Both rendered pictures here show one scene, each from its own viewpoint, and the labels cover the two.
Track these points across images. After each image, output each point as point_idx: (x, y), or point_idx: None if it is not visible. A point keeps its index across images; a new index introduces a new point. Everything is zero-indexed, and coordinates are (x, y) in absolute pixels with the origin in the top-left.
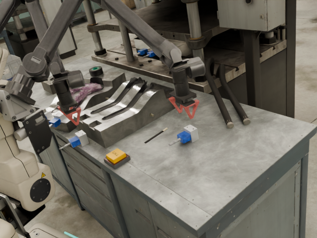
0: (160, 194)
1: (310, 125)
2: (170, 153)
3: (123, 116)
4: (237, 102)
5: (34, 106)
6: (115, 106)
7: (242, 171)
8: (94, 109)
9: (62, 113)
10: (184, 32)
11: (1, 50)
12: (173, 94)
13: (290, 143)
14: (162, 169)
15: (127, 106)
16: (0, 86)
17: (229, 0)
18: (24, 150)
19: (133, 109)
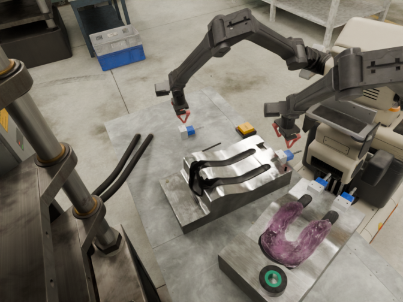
0: (221, 102)
1: (107, 123)
2: (204, 127)
3: (233, 148)
4: (128, 146)
5: (320, 117)
6: (241, 172)
7: (171, 105)
8: (266, 174)
9: (311, 186)
10: (77, 250)
11: (334, 43)
12: (186, 102)
13: (131, 114)
14: (214, 117)
15: (227, 165)
16: (327, 55)
17: (24, 148)
18: (329, 132)
19: (222, 157)
